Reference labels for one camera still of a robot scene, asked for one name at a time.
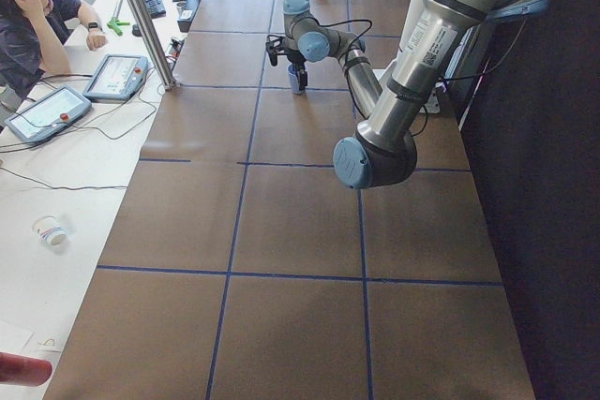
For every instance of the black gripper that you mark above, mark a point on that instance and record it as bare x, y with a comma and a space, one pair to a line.
298, 66

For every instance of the light blue ribbed cup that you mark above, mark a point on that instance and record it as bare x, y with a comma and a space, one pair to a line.
294, 84

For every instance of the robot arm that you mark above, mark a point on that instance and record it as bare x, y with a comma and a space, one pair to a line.
382, 150

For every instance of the seated person in blue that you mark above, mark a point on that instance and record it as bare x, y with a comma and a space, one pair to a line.
33, 34

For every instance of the white paper cup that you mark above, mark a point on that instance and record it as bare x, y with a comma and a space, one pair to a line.
49, 230

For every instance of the far teach pendant tablet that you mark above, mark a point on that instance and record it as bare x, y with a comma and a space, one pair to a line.
117, 78

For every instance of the teach pendant tablet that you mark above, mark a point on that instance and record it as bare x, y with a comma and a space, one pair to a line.
117, 78
46, 117

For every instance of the green plastic tool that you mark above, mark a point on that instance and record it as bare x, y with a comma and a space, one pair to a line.
117, 25

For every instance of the white side table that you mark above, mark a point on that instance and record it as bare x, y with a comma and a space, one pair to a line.
127, 306

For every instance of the near teach pendant tablet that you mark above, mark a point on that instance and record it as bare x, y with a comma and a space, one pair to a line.
46, 117

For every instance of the red cylinder object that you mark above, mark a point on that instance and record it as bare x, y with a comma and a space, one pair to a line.
24, 371

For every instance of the aluminium frame post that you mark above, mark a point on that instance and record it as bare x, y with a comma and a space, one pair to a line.
152, 43

